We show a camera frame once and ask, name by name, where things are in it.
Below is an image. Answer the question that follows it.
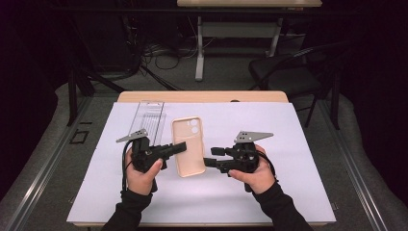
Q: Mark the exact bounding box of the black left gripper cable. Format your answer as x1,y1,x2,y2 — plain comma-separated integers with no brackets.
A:
120,140,135,193

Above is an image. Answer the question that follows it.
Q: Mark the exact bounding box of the metal floor rail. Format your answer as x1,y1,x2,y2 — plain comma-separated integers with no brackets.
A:
6,95,94,231
317,99,390,231

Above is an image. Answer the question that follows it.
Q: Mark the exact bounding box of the clear plastic bin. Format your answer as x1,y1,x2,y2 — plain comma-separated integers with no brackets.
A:
129,100,167,147

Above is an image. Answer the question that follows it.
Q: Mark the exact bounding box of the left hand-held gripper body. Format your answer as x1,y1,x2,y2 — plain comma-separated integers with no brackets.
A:
115,128,170,174

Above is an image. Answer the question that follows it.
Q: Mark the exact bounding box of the person's left hand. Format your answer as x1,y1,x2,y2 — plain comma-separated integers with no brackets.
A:
124,148,164,196

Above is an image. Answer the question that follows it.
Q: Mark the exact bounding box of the black chair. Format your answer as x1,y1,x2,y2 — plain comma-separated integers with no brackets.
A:
248,40,352,129

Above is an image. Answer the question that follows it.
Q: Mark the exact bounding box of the bundle of floor cables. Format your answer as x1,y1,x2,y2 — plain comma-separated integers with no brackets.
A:
140,15,216,71

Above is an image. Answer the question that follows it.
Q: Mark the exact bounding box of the black metal stand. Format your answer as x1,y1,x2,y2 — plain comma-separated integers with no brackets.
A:
65,13,129,128

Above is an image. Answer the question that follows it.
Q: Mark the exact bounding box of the wooden desk with white legs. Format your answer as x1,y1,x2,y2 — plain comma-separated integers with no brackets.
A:
176,0,323,82

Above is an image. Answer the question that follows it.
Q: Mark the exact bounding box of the beige phone case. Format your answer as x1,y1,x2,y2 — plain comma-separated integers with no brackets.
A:
170,115,207,178

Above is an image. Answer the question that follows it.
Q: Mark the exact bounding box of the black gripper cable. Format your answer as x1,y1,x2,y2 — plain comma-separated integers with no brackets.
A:
258,150,279,183
120,140,135,193

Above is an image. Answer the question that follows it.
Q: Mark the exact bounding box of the person's right hand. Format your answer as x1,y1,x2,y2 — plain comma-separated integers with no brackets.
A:
228,144,277,195

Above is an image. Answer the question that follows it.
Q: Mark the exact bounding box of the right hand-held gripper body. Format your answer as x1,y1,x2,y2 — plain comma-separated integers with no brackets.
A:
220,130,274,176

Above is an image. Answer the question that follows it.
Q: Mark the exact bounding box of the white table mat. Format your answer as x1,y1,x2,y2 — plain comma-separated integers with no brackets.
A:
66,101,337,224

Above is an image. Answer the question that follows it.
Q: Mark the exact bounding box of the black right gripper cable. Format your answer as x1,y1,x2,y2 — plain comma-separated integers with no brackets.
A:
258,150,279,183

